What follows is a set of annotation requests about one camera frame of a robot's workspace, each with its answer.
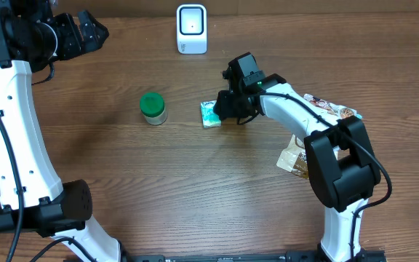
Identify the small teal gum pack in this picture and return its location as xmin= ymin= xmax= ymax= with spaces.
xmin=200 ymin=100 xmax=222 ymax=128

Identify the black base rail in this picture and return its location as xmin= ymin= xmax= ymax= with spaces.
xmin=63 ymin=249 xmax=388 ymax=262

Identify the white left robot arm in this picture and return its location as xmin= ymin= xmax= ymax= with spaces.
xmin=0 ymin=0 xmax=130 ymax=261

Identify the beige porridge pouch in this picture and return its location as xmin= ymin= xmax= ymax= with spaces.
xmin=276 ymin=94 xmax=359 ymax=179

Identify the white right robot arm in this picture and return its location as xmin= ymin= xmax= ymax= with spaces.
xmin=215 ymin=52 xmax=388 ymax=261

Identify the green lid jar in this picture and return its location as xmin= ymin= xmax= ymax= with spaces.
xmin=140 ymin=92 xmax=168 ymax=125

